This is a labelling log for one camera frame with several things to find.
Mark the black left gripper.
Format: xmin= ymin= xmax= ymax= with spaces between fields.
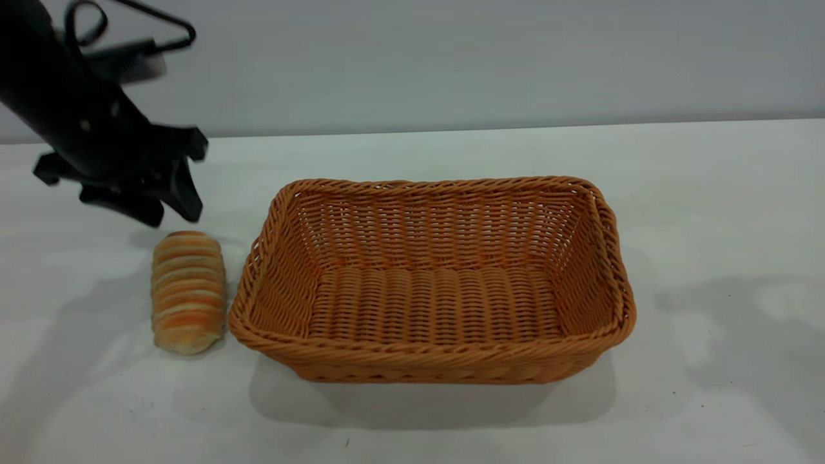
xmin=33 ymin=84 xmax=209 ymax=228

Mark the striped orange bread loaf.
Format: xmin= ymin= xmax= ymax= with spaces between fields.
xmin=150 ymin=231 xmax=228 ymax=356

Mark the orange-brown woven wicker basket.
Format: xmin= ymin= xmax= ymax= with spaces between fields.
xmin=228 ymin=175 xmax=637 ymax=385

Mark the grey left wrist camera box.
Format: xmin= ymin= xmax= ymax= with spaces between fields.
xmin=84 ymin=41 xmax=168 ymax=85

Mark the black cable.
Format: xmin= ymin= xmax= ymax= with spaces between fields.
xmin=63 ymin=0 xmax=197 ymax=56

